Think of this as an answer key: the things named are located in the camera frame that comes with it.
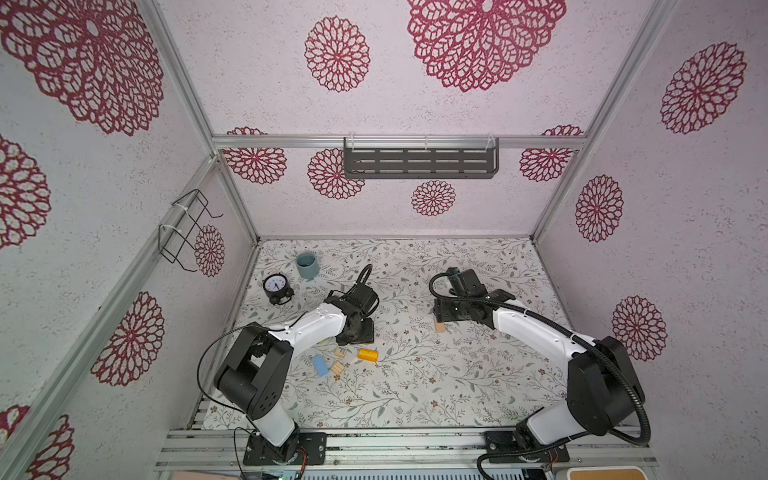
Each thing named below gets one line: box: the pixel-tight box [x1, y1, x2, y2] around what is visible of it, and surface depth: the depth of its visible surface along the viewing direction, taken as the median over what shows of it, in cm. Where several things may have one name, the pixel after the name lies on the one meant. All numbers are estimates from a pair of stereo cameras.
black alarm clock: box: [262, 272, 295, 305], surface depth 105 cm
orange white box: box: [566, 466, 648, 480], surface depth 67 cm
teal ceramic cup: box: [296, 252, 320, 279], surface depth 109 cm
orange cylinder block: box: [358, 348, 379, 363], surface depth 92 cm
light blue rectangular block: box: [312, 355, 329, 377], surface depth 90 cm
